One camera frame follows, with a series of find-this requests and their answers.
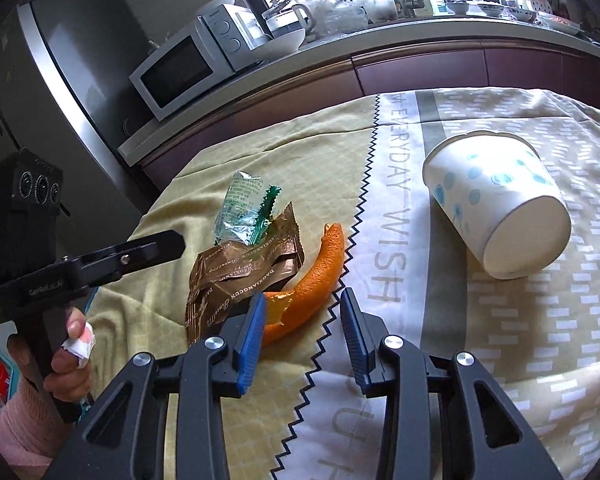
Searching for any small white bowl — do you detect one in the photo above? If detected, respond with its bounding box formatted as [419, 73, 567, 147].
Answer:
[195, 0, 237, 16]

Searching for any white microwave oven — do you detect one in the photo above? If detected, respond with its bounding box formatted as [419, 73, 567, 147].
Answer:
[129, 4, 273, 122]

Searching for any glass kettle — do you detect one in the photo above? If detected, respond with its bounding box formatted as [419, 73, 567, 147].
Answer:
[261, 0, 313, 36]

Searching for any wide white bowl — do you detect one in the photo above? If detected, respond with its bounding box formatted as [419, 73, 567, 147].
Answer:
[254, 27, 307, 56]

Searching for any silver refrigerator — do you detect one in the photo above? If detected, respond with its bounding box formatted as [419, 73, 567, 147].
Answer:
[0, 0, 163, 233]

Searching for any brown snack wrapper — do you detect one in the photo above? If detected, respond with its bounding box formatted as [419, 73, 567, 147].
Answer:
[184, 203, 303, 347]

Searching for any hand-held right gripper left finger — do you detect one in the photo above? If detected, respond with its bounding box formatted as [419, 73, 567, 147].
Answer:
[42, 292, 268, 480]

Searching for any plate with food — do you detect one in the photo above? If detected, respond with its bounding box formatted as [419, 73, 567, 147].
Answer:
[537, 12, 581, 36]

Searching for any pile of clear plastic containers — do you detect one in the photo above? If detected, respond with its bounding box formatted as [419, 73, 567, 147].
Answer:
[305, 0, 398, 33]

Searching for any round dotted paper cup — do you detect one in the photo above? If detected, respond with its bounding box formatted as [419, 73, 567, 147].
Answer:
[422, 130, 572, 281]

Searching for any green clear plastic wrapper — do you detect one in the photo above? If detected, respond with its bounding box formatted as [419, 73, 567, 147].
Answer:
[215, 171, 282, 246]

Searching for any kitchen counter with brown cabinets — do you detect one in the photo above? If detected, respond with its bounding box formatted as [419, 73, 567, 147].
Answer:
[117, 20, 600, 181]

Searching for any yellow patterned tablecloth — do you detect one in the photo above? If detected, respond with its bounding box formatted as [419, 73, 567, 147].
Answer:
[87, 87, 600, 480]

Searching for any long orange peel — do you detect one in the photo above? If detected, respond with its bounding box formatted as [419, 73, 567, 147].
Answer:
[262, 222, 344, 346]

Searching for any person's left forearm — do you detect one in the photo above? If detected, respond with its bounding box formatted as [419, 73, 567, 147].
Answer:
[0, 375, 76, 466]

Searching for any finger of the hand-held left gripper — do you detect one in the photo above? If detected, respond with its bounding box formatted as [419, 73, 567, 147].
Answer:
[80, 230, 187, 286]

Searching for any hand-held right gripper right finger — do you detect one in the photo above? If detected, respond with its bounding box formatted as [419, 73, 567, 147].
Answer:
[339, 288, 563, 480]

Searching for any person's left hand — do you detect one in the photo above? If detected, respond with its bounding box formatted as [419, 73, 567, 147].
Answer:
[7, 307, 97, 404]

